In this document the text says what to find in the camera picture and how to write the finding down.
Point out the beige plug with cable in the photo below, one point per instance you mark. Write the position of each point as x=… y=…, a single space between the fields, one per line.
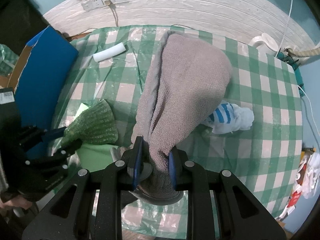
x=112 y=7

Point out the white blue plastic bag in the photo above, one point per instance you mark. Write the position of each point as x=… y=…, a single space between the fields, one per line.
x=229 y=118

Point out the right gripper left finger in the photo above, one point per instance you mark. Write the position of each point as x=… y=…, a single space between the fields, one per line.
x=89 y=205

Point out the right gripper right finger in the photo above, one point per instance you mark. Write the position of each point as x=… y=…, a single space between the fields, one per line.
x=220 y=197

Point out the white electric kettle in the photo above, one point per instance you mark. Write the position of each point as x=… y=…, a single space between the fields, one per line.
x=265 y=44

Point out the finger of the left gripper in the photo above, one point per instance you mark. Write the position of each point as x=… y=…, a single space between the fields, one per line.
x=59 y=158
x=36 y=134

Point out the green sparkly scrub sponge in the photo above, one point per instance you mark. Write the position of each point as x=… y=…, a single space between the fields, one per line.
x=95 y=125

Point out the red white litter pile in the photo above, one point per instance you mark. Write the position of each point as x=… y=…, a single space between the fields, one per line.
x=306 y=181

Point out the operator left hand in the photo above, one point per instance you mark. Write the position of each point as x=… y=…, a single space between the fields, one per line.
x=18 y=201

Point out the light green microfiber cloth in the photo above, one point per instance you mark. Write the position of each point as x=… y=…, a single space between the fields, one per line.
x=95 y=157

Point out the green checkered tablecloth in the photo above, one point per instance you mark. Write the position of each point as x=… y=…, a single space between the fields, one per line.
x=113 y=64

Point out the blue-edged cardboard box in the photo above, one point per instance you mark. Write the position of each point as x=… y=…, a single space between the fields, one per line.
x=39 y=76

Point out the grey fleece towel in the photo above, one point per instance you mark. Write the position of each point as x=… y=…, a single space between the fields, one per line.
x=175 y=99

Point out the white foam roll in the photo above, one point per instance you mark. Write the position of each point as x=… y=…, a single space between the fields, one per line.
x=109 y=53

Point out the white wall socket strip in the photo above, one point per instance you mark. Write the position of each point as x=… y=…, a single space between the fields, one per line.
x=96 y=4

